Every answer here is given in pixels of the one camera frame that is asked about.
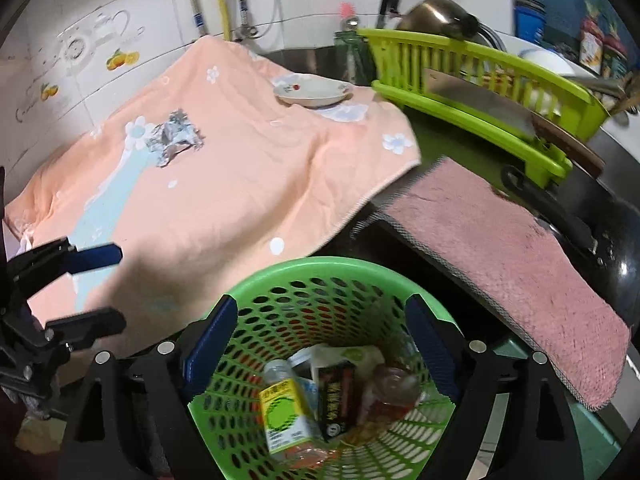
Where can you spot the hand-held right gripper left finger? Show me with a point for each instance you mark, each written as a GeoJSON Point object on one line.
{"type": "Point", "coordinates": [210, 345]}

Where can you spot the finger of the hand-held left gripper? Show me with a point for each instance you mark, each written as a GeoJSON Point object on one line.
{"type": "Point", "coordinates": [90, 322]}
{"type": "Point", "coordinates": [97, 257]}

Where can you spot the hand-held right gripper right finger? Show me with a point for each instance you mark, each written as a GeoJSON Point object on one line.
{"type": "Point", "coordinates": [430, 340]}

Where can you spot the blue and white box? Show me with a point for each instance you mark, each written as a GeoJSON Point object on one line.
{"type": "Point", "coordinates": [300, 362]}

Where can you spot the bottle with yellow green label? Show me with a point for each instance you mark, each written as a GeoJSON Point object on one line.
{"type": "Point", "coordinates": [282, 410]}

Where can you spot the dark snack packet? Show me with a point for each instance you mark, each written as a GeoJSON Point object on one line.
{"type": "Point", "coordinates": [337, 400]}

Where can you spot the green plastic basket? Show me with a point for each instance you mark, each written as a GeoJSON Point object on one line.
{"type": "Point", "coordinates": [300, 270]}

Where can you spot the pink cloth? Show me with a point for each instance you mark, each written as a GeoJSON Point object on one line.
{"type": "Point", "coordinates": [500, 260]}

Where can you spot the crumpled foil wrapper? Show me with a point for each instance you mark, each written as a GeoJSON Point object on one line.
{"type": "Point", "coordinates": [172, 135]}

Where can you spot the peach flowered towel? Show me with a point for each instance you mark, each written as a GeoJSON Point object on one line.
{"type": "Point", "coordinates": [240, 185]}

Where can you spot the lime green dish rack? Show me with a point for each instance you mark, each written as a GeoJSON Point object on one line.
{"type": "Point", "coordinates": [547, 162]}

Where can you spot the steel cleaver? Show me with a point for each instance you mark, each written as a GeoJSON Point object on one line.
{"type": "Point", "coordinates": [475, 100]}

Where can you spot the metal faucet valve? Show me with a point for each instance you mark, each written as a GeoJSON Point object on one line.
{"type": "Point", "coordinates": [246, 33]}

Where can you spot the white plate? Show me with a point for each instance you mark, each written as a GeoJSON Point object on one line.
{"type": "Point", "coordinates": [310, 90]}

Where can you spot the steel sink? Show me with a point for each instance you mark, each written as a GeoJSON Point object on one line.
{"type": "Point", "coordinates": [310, 60]}

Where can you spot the green glass bottle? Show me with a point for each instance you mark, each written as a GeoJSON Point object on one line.
{"type": "Point", "coordinates": [352, 55]}

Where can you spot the white bowl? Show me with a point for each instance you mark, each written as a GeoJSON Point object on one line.
{"type": "Point", "coordinates": [547, 60]}

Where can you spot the blue barrel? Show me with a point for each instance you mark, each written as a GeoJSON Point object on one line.
{"type": "Point", "coordinates": [530, 20]}

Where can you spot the pink brush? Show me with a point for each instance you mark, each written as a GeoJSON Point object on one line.
{"type": "Point", "coordinates": [347, 10]}

